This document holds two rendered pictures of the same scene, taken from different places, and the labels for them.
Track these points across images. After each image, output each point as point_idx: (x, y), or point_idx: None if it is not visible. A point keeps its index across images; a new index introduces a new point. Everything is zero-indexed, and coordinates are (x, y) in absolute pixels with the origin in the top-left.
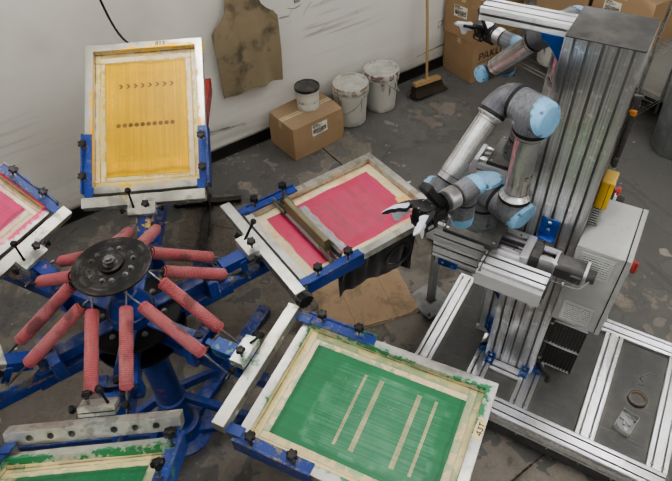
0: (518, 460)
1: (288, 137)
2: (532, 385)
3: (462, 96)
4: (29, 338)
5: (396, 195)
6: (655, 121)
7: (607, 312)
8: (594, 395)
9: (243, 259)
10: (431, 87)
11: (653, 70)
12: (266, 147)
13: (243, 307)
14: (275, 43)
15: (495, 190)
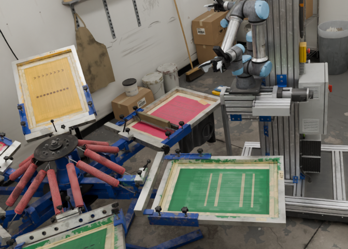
0: (309, 229)
1: (125, 111)
2: (302, 185)
3: (214, 74)
4: (14, 201)
5: (198, 100)
6: (318, 60)
7: (325, 117)
8: (337, 180)
9: (125, 142)
10: (196, 73)
11: (308, 35)
12: (113, 122)
13: (124, 200)
14: (107, 61)
15: (249, 61)
